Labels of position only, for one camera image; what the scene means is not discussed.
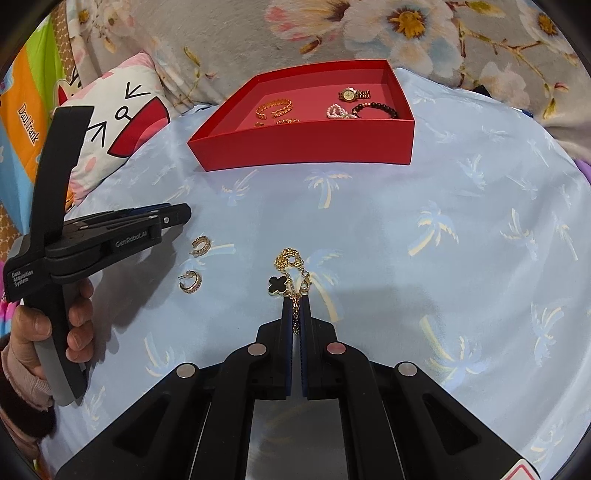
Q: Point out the gold wrist watch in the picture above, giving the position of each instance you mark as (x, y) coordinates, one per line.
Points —
(348, 94)

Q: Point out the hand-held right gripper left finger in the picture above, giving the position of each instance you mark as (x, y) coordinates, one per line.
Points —
(272, 369)

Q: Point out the gold hoop earring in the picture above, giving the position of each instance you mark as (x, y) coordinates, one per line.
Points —
(197, 285)
(206, 244)

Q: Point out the person's left forearm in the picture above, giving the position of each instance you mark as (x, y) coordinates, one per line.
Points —
(23, 401)

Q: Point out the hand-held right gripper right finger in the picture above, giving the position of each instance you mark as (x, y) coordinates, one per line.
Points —
(323, 369)

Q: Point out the person's left hand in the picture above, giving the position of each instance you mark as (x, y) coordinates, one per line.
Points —
(81, 323)

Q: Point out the red cardboard box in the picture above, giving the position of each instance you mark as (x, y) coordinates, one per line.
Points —
(300, 147)

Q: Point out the colourful printed cloth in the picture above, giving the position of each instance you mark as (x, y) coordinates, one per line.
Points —
(23, 129)

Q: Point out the white cat face pillow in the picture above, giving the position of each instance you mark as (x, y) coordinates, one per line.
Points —
(124, 92)

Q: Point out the gold leaf cuff bangle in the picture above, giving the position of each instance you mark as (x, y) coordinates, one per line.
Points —
(265, 107)

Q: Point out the grey floral blanket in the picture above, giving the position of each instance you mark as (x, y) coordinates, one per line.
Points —
(277, 32)

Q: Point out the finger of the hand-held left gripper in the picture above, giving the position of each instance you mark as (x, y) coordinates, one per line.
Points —
(138, 210)
(178, 214)

